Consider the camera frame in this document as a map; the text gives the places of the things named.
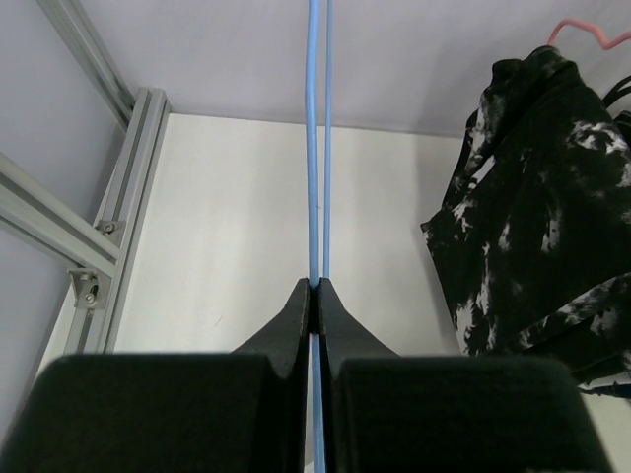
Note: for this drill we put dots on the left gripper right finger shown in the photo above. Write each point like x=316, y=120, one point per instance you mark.
x=386, y=413

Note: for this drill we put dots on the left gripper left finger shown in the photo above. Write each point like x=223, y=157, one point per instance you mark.
x=244, y=411

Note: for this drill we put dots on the light blue hanger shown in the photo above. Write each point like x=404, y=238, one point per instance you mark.
x=311, y=110

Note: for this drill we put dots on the black white patterned trousers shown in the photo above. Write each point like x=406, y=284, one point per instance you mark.
x=531, y=243

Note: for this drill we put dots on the pink hanger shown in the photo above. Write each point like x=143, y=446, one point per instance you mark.
x=602, y=40

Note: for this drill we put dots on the aluminium frame left struts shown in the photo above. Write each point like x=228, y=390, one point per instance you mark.
x=79, y=147

